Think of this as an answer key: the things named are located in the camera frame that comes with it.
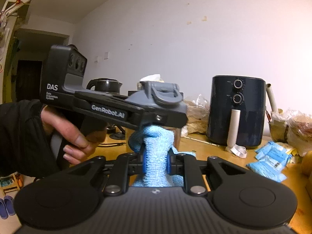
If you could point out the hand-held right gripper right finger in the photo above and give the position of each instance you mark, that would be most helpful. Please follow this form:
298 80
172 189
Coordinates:
168 163

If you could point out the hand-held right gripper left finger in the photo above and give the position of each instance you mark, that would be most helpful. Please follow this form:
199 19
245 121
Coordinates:
144 162

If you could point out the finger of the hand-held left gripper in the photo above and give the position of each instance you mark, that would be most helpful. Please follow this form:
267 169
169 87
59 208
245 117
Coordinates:
168 119

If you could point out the light blue cloth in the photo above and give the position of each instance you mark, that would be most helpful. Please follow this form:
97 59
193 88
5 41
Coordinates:
156 151

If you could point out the clear shaker bottle grey lid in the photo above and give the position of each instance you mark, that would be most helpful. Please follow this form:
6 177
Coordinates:
165 90

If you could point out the person's left hand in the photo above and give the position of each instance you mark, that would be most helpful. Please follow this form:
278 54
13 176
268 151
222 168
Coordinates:
65 129

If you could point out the clear bag with brown contents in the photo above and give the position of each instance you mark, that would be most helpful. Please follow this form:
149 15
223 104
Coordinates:
197 117

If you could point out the black phone stand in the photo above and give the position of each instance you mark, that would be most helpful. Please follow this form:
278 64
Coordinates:
117 135

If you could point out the steel electric kettle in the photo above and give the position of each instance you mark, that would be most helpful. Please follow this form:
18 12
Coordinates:
104 86

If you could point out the tissue pack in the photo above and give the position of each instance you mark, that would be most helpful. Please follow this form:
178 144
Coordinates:
151 78

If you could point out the white ribbon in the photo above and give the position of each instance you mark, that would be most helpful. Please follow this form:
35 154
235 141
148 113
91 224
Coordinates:
237 151

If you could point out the black air fryer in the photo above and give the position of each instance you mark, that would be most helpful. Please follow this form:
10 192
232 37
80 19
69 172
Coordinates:
248 112

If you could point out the blue snack packet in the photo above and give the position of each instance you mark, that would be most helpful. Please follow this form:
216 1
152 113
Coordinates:
264 151
282 151
265 173
270 164

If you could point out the white tube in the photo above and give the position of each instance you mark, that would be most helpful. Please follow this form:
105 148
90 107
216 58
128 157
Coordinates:
271 97

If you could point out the plastic bag of flatbread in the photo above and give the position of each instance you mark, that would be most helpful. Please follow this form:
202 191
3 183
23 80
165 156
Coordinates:
295 129

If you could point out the blue slipper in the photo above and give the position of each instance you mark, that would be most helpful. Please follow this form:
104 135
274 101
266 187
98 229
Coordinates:
3 208
10 204

